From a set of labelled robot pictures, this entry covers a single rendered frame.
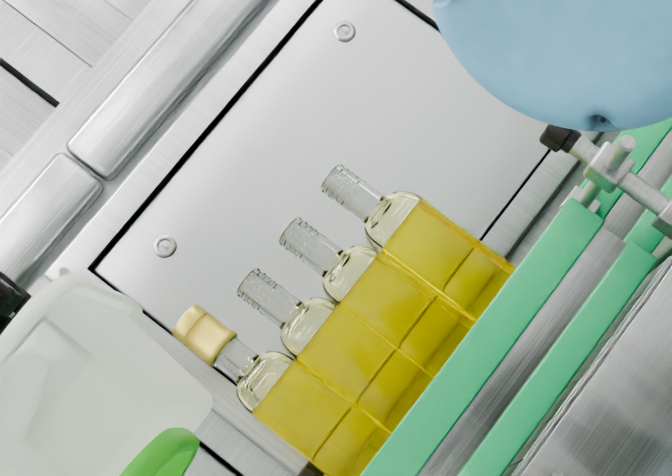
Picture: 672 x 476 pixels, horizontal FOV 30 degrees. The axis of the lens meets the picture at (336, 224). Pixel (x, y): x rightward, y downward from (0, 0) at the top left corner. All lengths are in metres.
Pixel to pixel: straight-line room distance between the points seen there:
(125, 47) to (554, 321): 0.58
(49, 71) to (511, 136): 0.47
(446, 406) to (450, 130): 0.40
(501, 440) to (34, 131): 0.62
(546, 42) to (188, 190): 0.81
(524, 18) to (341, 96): 0.82
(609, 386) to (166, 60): 0.58
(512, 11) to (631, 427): 0.52
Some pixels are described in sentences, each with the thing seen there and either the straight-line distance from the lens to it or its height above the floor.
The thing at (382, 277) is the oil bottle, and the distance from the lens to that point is 1.04.
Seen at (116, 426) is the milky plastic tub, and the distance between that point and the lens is 0.57.
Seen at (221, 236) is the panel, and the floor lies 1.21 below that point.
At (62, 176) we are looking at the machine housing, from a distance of 1.25.
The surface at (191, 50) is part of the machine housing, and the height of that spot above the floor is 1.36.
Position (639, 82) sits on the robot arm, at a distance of 0.44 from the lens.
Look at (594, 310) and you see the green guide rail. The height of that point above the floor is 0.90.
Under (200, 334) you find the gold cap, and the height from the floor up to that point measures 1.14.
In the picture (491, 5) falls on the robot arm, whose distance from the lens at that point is 0.44.
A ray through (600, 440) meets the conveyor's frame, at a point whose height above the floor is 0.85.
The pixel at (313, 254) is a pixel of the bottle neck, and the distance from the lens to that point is 1.06.
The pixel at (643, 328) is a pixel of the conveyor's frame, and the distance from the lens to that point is 0.93.
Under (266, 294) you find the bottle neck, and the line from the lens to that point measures 1.05.
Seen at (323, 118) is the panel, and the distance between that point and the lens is 1.24.
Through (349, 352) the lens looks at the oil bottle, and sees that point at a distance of 1.03.
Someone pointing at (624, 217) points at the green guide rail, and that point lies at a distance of 1.07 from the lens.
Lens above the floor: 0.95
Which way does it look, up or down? 8 degrees up
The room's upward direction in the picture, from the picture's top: 53 degrees counter-clockwise
